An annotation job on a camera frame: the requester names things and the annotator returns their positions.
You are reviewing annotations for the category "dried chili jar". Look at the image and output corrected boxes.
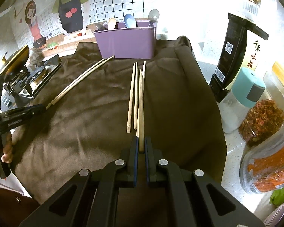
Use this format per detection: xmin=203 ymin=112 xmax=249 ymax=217
xmin=239 ymin=72 xmax=284 ymax=147

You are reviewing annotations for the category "gold pot lid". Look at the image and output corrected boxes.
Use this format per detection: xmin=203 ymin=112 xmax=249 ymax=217
xmin=0 ymin=45 xmax=30 ymax=76

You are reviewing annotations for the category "yellow lid container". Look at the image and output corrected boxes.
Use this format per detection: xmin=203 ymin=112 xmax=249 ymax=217
xmin=264 ymin=61 xmax=284 ymax=96

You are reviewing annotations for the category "long bamboo chopstick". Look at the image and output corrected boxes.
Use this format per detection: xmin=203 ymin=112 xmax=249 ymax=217
xmin=51 ymin=55 xmax=115 ymax=106
xmin=45 ymin=55 xmax=114 ymax=109

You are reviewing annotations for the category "person left hand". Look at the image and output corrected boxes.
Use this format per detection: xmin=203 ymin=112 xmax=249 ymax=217
xmin=1 ymin=132 xmax=13 ymax=163

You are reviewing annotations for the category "purple utensil caddy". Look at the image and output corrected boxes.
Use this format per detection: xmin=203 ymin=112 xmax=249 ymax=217
xmin=94 ymin=21 xmax=156 ymax=59

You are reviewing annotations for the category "wooden spoon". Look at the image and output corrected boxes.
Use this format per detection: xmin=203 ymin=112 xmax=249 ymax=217
xmin=107 ymin=18 xmax=116 ymax=30

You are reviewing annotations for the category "brown cloth mat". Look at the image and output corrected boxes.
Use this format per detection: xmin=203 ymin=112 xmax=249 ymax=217
xmin=11 ymin=36 xmax=227 ymax=203

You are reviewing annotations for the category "gas stove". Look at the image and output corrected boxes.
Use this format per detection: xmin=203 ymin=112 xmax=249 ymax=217
xmin=1 ymin=55 xmax=61 ymax=111

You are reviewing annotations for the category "teal lid spice jar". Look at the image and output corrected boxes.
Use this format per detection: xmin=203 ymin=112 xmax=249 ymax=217
xmin=218 ymin=68 xmax=266 ymax=134

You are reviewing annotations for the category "green vegetable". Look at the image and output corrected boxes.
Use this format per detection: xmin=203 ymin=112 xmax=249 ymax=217
xmin=270 ymin=188 xmax=284 ymax=206

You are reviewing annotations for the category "gold cap glass jar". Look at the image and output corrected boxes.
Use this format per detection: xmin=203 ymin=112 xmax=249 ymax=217
xmin=242 ymin=0 xmax=261 ymax=24

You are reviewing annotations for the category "blue plastic spoon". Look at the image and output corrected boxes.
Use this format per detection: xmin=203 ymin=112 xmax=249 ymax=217
xmin=123 ymin=13 xmax=136 ymax=29

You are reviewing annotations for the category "black sauce bottle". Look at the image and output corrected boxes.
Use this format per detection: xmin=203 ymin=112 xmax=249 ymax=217
xmin=209 ymin=13 xmax=269 ymax=103

